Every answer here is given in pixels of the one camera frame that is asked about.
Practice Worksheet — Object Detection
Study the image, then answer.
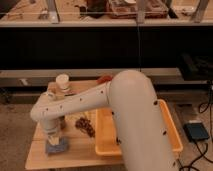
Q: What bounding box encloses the white cup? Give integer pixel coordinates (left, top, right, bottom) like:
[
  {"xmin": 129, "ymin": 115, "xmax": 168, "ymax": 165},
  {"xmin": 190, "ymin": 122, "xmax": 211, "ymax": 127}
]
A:
[{"xmin": 56, "ymin": 74, "xmax": 70, "ymax": 92}]

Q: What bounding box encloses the yellow plastic tray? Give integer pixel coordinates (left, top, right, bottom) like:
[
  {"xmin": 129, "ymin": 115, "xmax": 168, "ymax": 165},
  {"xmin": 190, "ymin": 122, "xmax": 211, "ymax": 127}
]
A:
[{"xmin": 95, "ymin": 99, "xmax": 183, "ymax": 158}]

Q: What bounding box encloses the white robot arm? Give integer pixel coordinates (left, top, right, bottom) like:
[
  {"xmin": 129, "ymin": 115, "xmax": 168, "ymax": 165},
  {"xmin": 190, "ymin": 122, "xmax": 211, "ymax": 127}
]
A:
[{"xmin": 30, "ymin": 70, "xmax": 178, "ymax": 171}]

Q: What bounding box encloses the black cable on floor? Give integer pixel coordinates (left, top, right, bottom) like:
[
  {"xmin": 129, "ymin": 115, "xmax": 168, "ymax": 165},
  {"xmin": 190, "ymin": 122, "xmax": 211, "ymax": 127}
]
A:
[{"xmin": 176, "ymin": 79, "xmax": 213, "ymax": 171}]

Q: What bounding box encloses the black foot pedal box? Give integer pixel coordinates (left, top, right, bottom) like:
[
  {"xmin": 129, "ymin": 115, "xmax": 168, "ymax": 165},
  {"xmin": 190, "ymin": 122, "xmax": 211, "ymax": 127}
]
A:
[{"xmin": 183, "ymin": 123, "xmax": 209, "ymax": 142}]

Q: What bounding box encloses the pile of brown crumbs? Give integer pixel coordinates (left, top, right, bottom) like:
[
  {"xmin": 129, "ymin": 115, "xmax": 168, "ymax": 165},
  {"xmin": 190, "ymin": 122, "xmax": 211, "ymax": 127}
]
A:
[{"xmin": 75, "ymin": 117, "xmax": 95, "ymax": 137}]

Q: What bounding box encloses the cluttered background shelf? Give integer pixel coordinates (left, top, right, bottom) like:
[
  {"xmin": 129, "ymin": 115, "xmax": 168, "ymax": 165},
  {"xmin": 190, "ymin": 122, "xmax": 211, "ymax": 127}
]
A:
[{"xmin": 0, "ymin": 0, "xmax": 213, "ymax": 27}]

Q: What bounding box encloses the red object behind arm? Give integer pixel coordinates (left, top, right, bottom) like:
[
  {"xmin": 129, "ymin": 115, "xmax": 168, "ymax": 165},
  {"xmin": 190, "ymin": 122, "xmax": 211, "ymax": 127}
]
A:
[{"xmin": 97, "ymin": 75, "xmax": 113, "ymax": 84}]

